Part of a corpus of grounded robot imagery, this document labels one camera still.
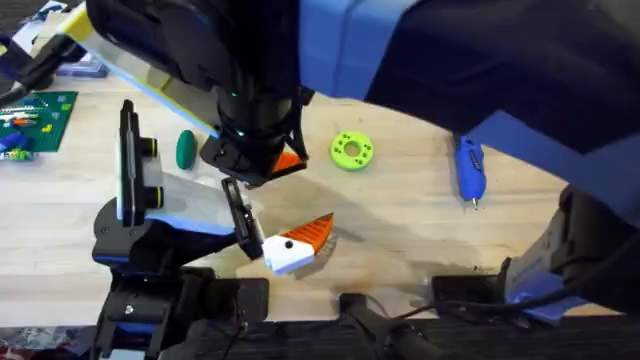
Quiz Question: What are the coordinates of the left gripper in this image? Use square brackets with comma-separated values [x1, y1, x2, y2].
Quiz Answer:
[144, 168, 336, 277]

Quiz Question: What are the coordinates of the green oval toy vegetable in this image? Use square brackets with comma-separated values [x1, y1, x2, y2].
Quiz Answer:
[175, 129, 198, 171]

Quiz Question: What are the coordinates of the blue electric screwdriver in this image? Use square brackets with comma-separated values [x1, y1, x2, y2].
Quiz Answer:
[452, 133, 489, 210]

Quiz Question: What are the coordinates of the blue flat box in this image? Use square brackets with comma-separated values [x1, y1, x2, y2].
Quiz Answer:
[54, 52, 109, 79]

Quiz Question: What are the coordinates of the green board with blocks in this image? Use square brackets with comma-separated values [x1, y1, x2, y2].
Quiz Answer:
[0, 89, 79, 162]

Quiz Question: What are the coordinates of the black cable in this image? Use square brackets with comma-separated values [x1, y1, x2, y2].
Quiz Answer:
[394, 279, 601, 324]

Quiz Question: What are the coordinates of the left wrist upright plate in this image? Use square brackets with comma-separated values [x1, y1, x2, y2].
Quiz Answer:
[115, 98, 165, 229]

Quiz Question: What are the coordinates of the white and blue box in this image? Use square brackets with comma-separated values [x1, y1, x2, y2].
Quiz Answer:
[12, 0, 69, 47]

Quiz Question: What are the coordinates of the green disc with holes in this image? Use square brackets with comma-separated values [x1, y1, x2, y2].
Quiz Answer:
[329, 130, 375, 172]

